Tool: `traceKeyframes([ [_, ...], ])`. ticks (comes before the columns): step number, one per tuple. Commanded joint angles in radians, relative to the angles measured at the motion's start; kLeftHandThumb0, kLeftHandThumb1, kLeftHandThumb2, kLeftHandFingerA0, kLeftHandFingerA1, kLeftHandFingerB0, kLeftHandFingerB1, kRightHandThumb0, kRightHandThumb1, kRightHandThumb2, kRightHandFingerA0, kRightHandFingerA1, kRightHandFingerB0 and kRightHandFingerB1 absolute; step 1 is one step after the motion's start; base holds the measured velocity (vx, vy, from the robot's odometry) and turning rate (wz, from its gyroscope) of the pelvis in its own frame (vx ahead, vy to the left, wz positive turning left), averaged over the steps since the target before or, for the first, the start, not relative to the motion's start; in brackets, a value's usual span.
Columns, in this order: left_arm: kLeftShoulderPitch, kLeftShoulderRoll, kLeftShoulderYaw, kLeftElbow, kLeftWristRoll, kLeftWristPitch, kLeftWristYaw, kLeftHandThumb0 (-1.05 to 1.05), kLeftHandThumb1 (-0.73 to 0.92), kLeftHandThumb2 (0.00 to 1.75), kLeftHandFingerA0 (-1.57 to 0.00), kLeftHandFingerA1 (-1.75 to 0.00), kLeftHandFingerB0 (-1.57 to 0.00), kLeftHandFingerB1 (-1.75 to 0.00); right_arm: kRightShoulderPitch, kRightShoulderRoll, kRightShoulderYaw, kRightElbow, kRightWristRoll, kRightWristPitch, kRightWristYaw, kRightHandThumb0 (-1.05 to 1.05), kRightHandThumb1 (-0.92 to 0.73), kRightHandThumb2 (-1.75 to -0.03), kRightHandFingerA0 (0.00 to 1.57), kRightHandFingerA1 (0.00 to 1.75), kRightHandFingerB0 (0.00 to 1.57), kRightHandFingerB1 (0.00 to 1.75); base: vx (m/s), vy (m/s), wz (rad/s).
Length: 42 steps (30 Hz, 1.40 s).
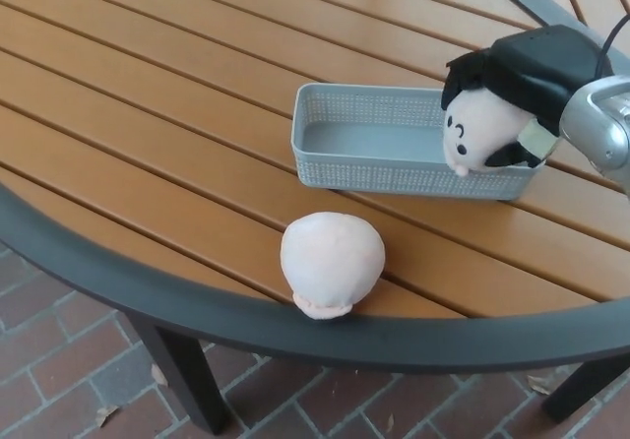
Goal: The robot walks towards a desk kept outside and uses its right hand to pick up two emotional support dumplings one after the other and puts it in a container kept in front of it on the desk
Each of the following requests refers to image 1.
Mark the dark metal table leg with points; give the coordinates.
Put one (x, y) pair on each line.
(187, 385)
(576, 390)

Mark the peach plush dumpling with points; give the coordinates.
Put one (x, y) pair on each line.
(330, 262)

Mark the grey perforated plastic basket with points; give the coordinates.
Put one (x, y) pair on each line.
(394, 178)

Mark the grey metal table crossbar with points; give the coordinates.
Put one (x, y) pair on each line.
(541, 1)

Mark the dark grey table rim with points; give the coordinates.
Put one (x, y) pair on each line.
(74, 271)

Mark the peach plush dumpling smiling face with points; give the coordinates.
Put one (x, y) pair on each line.
(482, 129)

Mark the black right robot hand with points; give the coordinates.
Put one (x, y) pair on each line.
(536, 65)

